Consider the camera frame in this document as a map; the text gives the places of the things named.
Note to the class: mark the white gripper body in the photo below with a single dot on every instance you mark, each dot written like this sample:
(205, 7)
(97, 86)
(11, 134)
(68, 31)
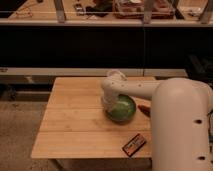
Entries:
(109, 100)

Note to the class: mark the green ceramic bowl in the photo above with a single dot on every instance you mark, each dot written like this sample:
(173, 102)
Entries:
(123, 110)

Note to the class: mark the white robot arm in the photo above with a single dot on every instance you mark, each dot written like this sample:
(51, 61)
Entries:
(179, 118)

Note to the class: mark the small red brown object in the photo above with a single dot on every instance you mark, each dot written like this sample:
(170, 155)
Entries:
(144, 109)

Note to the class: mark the light wooden table board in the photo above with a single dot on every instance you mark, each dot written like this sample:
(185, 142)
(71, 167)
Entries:
(75, 127)

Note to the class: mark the dark rectangular snack box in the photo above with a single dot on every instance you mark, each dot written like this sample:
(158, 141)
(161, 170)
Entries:
(134, 145)

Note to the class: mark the clear tray of items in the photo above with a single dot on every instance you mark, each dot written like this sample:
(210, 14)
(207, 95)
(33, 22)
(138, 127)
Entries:
(136, 9)

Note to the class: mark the long shelf rail frame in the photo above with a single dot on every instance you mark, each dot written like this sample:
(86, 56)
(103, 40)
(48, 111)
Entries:
(100, 13)

